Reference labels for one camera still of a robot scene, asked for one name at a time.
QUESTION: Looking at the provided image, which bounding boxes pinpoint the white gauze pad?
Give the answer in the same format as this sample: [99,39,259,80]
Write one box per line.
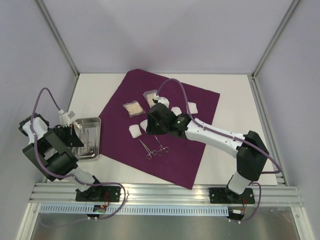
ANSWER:
[139,119,148,132]
[171,106,182,116]
[187,102,198,115]
[128,124,142,139]

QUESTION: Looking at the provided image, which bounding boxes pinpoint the steel forceps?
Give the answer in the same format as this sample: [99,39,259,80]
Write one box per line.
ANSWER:
[154,136,170,156]
[83,129,92,147]
[83,140,94,154]
[139,139,153,160]

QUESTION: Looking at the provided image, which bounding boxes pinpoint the long steel tweezers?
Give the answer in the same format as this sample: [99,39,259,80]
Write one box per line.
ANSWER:
[79,128,88,150]

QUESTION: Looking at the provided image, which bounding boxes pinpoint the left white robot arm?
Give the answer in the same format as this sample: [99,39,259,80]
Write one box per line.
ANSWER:
[18,113,105,202]

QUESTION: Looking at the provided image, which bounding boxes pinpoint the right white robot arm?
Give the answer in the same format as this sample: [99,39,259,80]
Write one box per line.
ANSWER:
[146,103,269,203]

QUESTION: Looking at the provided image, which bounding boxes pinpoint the steel instrument tray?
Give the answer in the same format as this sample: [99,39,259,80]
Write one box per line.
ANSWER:
[72,117,101,162]

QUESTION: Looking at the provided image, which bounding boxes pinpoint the right gauze packet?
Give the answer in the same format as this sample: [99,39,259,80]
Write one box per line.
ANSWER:
[143,90,158,108]

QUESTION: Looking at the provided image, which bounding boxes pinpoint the gauze packet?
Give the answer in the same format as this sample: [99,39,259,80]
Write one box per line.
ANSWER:
[123,100,145,118]
[143,90,158,108]

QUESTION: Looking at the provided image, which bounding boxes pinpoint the left gauze packet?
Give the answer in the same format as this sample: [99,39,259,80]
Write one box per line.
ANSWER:
[123,100,145,118]

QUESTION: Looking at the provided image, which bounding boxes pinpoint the purple cloth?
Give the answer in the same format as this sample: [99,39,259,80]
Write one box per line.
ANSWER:
[99,69,220,189]

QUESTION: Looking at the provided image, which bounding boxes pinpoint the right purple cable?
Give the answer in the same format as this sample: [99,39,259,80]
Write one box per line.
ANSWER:
[154,78,282,175]

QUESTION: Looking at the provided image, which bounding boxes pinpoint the aluminium rail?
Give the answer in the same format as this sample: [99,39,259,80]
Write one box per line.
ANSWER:
[29,181,304,207]

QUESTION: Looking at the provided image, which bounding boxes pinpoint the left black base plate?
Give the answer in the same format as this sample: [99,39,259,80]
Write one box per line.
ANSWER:
[75,185,121,203]

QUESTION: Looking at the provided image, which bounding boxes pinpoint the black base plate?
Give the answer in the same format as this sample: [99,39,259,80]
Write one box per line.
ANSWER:
[208,187,256,205]
[75,185,121,203]

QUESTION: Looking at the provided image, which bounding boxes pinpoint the slotted cable duct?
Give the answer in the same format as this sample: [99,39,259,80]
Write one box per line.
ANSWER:
[39,203,229,217]

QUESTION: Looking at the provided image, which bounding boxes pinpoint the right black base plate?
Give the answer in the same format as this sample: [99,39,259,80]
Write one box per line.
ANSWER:
[208,187,256,205]

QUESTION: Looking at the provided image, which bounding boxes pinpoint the left aluminium frame post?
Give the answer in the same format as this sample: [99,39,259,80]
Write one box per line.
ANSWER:
[34,0,80,79]

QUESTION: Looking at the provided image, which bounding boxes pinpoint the aluminium frame post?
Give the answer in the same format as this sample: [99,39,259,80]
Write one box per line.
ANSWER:
[34,0,80,79]
[251,0,302,81]

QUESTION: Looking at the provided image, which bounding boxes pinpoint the right aluminium frame post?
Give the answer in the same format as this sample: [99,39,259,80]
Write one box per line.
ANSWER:
[251,0,302,81]

